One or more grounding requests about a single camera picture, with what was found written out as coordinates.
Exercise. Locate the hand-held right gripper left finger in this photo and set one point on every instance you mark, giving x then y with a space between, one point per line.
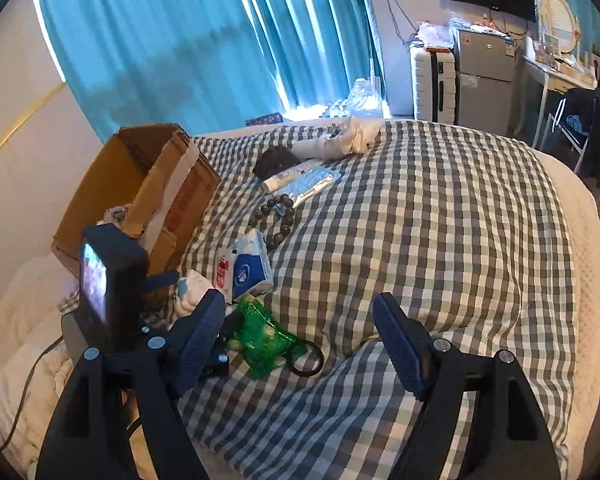
200 340

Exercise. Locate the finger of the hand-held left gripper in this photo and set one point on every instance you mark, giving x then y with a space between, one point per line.
160 280
217 367

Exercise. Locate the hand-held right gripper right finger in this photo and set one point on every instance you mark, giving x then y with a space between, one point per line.
402 350

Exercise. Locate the green plastic bag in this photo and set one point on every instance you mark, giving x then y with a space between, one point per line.
260 335

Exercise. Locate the brown cardboard box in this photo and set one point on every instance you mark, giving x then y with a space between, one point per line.
180 195

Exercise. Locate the red white packet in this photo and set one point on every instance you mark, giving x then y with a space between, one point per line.
225 272

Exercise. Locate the blue white tissue pack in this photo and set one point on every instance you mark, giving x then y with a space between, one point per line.
252 272

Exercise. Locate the white fluffy blanket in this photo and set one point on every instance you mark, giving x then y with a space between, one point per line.
15 320

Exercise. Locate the checked blanket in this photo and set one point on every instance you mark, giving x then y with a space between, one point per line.
430 210

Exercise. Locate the black pouch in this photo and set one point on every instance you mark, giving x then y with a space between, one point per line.
275 160

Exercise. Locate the white toothpaste tube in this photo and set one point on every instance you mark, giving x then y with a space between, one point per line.
290 176

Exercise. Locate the clear blue packet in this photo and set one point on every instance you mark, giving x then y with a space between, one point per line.
312 184

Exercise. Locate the dark patterned bag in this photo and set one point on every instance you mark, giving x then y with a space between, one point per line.
262 121

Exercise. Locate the white crumpled cloth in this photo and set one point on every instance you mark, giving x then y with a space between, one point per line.
357 132

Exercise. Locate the teal curtain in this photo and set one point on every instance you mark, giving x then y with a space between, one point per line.
180 35

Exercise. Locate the large clear water bottle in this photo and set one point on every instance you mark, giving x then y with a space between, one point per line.
365 100

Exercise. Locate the white suitcase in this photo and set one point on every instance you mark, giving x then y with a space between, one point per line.
425 85

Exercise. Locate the white chair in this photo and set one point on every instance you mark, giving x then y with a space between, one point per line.
555 120

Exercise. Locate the silver fridge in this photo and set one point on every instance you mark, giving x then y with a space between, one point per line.
487 80

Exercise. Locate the white dressing desk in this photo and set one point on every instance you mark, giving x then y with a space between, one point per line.
555 77

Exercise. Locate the clear plastic bags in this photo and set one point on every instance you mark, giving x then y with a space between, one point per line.
440 32

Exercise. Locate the white oval mirror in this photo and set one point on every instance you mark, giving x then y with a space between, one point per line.
560 20

